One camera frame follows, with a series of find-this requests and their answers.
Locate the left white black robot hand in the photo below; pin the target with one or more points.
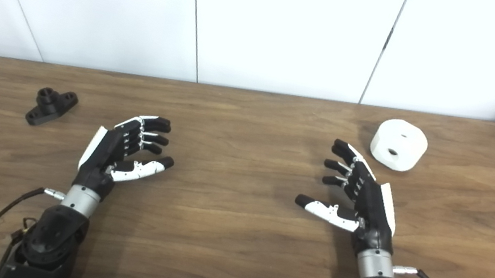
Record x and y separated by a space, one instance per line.
98 159

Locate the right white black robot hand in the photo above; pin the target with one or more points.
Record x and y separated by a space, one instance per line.
374 210

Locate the black plastic holder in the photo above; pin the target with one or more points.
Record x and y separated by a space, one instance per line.
51 107

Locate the round white plastic piece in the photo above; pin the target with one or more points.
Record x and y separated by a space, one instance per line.
407 143

